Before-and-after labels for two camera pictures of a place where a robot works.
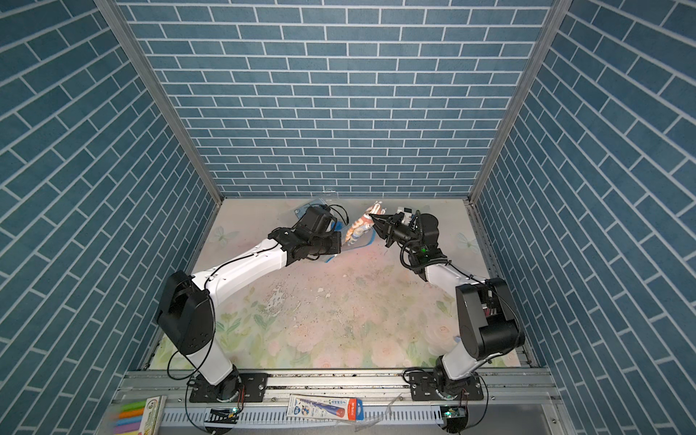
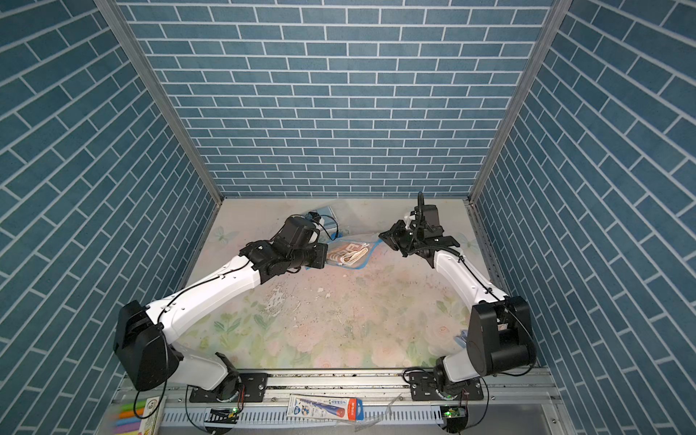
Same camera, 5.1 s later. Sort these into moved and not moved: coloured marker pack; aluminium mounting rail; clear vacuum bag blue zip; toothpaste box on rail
Moved: clear vacuum bag blue zip
Not moved: toothpaste box on rail; aluminium mounting rail; coloured marker pack
